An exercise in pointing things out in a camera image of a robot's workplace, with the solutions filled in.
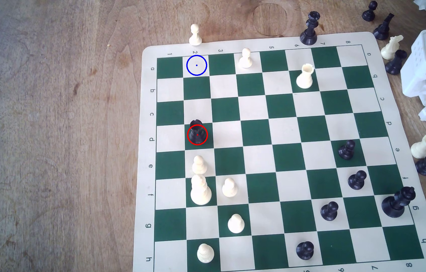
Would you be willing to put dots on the black rook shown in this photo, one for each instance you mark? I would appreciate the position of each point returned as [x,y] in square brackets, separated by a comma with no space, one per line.
[197,136]

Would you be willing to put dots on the green white chess board mat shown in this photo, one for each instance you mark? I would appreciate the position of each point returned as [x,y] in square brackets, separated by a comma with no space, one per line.
[258,158]

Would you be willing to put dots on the white pawn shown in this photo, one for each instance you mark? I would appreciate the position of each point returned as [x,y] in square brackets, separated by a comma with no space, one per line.
[195,37]
[199,166]
[236,224]
[205,254]
[245,60]
[230,189]

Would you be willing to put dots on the white queen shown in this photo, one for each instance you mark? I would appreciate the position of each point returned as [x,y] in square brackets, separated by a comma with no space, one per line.
[200,192]

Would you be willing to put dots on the white rook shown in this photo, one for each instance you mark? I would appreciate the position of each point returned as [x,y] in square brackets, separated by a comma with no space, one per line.
[304,77]
[421,148]

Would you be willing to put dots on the black pawn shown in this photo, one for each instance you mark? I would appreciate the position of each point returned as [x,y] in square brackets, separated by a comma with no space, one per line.
[395,64]
[369,14]
[346,151]
[356,181]
[305,251]
[329,212]

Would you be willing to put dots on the black queen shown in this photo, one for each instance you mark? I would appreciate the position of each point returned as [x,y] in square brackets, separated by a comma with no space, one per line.
[308,36]

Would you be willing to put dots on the black king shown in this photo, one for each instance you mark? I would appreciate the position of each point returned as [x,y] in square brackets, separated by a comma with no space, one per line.
[393,206]

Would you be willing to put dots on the white knight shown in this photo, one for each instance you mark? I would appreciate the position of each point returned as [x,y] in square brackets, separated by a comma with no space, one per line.
[389,49]

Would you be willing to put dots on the black bishop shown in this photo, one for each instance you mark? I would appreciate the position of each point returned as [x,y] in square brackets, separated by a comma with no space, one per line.
[382,31]

